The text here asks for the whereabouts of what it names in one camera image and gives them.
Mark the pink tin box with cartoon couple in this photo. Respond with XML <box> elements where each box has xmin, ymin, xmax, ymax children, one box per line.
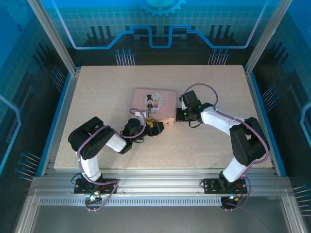
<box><xmin>130</xmin><ymin>88</ymin><xmax>177</xmax><ymax>126</ymax></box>

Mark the grey metal panel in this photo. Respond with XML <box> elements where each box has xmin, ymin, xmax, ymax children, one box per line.
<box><xmin>31</xmin><ymin>206</ymin><xmax>292</xmax><ymax>233</ymax></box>

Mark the aluminium frame rail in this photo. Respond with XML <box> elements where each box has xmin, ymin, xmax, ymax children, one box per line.
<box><xmin>29</xmin><ymin>168</ymin><xmax>294</xmax><ymax>195</ymax></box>

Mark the aluminium side rail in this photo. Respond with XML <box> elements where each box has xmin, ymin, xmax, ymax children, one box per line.
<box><xmin>243</xmin><ymin>67</ymin><xmax>282</xmax><ymax>177</ymax></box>
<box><xmin>40</xmin><ymin>69</ymin><xmax>81</xmax><ymax>177</ymax></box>

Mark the slotted grey cable duct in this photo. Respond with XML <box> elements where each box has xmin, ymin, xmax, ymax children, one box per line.
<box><xmin>38</xmin><ymin>198</ymin><xmax>286</xmax><ymax>207</ymax></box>

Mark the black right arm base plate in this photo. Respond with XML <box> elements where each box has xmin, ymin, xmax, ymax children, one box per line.
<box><xmin>202</xmin><ymin>178</ymin><xmax>249</xmax><ymax>195</ymax></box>

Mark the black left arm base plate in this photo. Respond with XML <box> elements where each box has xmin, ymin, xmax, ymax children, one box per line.
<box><xmin>73</xmin><ymin>179</ymin><xmax>118</xmax><ymax>195</ymax></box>

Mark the lit cable connector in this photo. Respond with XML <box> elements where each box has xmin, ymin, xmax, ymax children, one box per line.
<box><xmin>220</xmin><ymin>194</ymin><xmax>241</xmax><ymax>211</ymax></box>
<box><xmin>85</xmin><ymin>191</ymin><xmax>103</xmax><ymax>203</ymax></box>

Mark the aluminium frame post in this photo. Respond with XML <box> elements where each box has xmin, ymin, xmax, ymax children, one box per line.
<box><xmin>26</xmin><ymin>0</ymin><xmax>81</xmax><ymax>75</ymax></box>
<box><xmin>243</xmin><ymin>0</ymin><xmax>290</xmax><ymax>75</ymax></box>

